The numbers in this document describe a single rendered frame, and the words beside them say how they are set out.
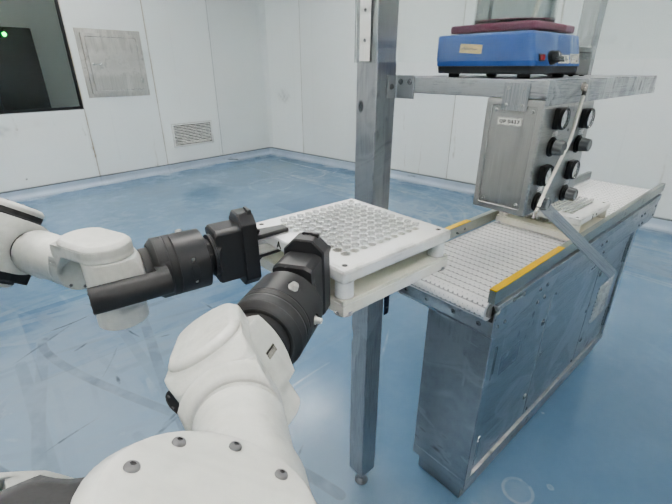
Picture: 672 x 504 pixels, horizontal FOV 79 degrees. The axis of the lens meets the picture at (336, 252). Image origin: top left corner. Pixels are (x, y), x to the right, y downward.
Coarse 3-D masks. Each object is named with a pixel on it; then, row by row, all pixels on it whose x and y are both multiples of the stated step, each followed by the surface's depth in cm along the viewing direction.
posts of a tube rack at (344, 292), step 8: (432, 248) 69; (440, 248) 69; (432, 256) 69; (440, 256) 69; (336, 288) 56; (344, 288) 56; (352, 288) 56; (336, 296) 57; (344, 296) 56; (352, 296) 57
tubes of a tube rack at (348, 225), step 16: (336, 208) 75; (352, 208) 77; (304, 224) 68; (320, 224) 68; (336, 224) 68; (352, 224) 69; (368, 224) 68; (384, 224) 68; (400, 224) 68; (336, 240) 62; (352, 240) 62
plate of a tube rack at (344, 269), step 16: (256, 224) 70; (272, 224) 70; (432, 224) 71; (272, 240) 66; (288, 240) 64; (384, 240) 64; (400, 240) 64; (416, 240) 64; (432, 240) 65; (336, 256) 58; (352, 256) 58; (368, 256) 58; (384, 256) 59; (400, 256) 61; (336, 272) 55; (352, 272) 55; (368, 272) 57
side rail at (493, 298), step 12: (648, 192) 151; (660, 192) 162; (636, 204) 141; (612, 216) 127; (624, 216) 135; (588, 228) 117; (600, 228) 120; (588, 240) 116; (564, 252) 105; (540, 264) 96; (552, 264) 102; (528, 276) 93; (504, 288) 86; (516, 288) 91; (492, 300) 85
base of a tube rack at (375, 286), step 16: (272, 256) 69; (416, 256) 70; (384, 272) 64; (400, 272) 64; (416, 272) 65; (432, 272) 69; (368, 288) 59; (384, 288) 61; (400, 288) 64; (336, 304) 57; (352, 304) 57; (368, 304) 59
